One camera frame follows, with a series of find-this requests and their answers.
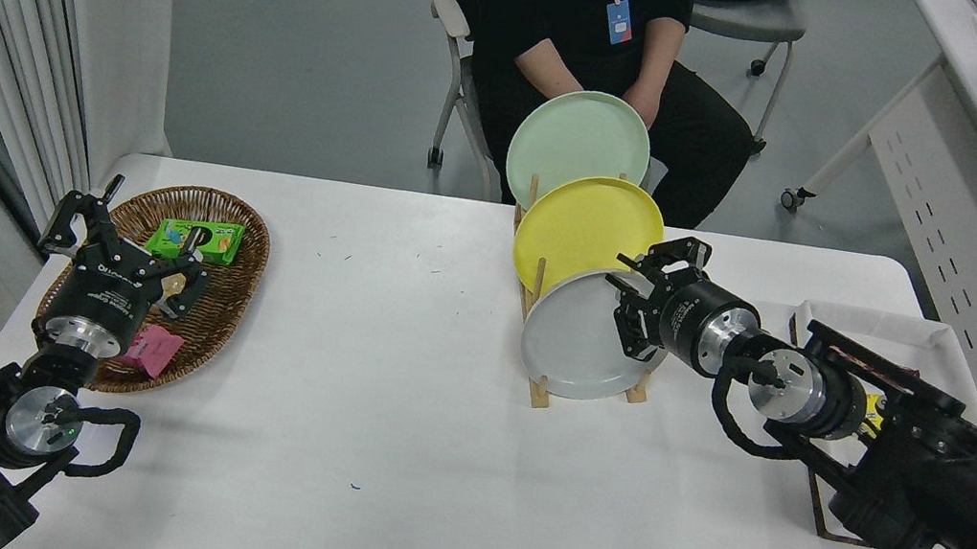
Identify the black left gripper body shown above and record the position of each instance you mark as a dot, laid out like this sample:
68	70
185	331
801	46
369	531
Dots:
104	290

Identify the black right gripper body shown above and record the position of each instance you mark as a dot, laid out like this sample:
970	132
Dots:
680	321

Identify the grey plate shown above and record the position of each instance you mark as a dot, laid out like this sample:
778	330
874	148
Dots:
570	345

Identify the person's right forearm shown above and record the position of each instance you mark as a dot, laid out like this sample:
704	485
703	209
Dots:
544	65

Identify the person's left forearm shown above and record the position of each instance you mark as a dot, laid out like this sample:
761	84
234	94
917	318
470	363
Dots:
661	58

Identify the yellow plate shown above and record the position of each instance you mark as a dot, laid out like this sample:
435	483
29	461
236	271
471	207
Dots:
588	226

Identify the wooden plate rack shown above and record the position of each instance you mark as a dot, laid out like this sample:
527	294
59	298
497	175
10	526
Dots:
539	395

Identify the pale green plate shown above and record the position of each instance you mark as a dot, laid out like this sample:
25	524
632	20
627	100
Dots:
576	142

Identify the person's left hand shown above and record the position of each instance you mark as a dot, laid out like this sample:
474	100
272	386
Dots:
645	104

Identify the brown wicker basket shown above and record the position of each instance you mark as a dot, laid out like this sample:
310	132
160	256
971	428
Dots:
227	303

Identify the green snack packet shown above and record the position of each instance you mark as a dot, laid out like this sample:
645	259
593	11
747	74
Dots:
164	242

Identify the pink snack packet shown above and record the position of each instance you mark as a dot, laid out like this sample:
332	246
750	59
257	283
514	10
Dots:
153	350

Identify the white rectangular tray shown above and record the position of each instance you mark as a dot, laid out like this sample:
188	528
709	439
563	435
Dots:
886	334

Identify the yellow snack packet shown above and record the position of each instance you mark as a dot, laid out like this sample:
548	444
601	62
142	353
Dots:
872	419

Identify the grey wheeled office chair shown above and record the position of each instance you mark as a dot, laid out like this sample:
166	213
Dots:
749	23

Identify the person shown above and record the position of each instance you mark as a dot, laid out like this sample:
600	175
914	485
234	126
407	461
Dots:
538	11

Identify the grey chair with beige armrest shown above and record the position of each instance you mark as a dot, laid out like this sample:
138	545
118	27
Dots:
449	9

